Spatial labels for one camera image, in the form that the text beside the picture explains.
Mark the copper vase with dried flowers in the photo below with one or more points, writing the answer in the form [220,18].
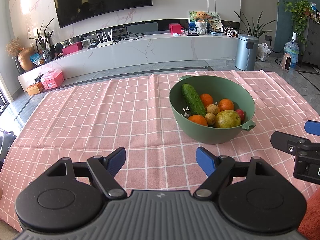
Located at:
[25,57]

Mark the red gift box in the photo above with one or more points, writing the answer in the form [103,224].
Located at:
[175,28]

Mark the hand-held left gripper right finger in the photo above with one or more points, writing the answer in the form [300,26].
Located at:
[206,160]

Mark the pink space heater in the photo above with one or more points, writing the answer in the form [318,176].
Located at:
[287,61]

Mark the orange cardboard box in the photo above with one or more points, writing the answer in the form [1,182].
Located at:
[35,89]

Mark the silver pedal trash can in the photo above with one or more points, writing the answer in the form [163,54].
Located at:
[246,52]

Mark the long leaf potted plant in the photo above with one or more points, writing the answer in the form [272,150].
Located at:
[250,27]

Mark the orange red clothing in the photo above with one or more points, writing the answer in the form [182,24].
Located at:
[311,220]

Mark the dark chair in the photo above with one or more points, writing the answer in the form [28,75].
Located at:
[6,145]

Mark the red cherry tomato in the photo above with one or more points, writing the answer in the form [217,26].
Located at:
[240,113]

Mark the snack bag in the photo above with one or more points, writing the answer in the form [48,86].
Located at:
[38,60]

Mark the pink checked tablecloth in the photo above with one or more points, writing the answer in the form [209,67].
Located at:
[100,117]

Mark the blue water jug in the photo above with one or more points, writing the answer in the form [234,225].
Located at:
[291,48]

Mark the small white appliance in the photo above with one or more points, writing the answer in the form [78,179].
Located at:
[86,43]

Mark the brown teddy bear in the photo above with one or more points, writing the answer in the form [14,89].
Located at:
[201,16]

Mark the black flat television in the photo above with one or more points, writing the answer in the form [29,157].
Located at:
[100,0]

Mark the magenta box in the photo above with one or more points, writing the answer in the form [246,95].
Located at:
[72,48]

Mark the white wifi router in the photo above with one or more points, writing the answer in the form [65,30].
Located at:
[105,43]

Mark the white marble tv console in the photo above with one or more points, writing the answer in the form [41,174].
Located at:
[150,50]

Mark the grey drawer cabinet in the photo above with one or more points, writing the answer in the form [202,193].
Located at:
[311,42]

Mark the yellow green pear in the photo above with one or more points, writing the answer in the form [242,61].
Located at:
[227,120]

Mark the green colander bowl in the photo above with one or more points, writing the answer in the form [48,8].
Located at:
[212,135]

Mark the white woven basket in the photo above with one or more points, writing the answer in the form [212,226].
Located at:
[201,27]

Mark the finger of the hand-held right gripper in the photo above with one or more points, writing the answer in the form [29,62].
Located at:
[307,160]
[313,127]

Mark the potted plant in dark vase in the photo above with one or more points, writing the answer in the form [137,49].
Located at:
[45,42]

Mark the small tan round fruit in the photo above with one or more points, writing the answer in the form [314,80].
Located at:
[213,109]
[210,118]

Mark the white plastic bag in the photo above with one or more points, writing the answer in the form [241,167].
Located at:
[263,52]

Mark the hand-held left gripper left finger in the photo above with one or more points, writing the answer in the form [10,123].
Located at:
[116,161]

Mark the green cucumber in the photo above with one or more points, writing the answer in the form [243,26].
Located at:
[192,100]

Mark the black white cow figurines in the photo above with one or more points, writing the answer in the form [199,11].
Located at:
[230,32]

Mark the pink storage box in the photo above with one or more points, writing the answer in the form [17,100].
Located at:
[52,78]

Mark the hanging green vine plant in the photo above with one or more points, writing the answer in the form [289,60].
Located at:
[300,12]

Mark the painted decorative fan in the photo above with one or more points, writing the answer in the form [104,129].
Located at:
[215,20]

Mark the orange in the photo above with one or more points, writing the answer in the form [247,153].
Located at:
[197,120]
[206,99]
[226,104]

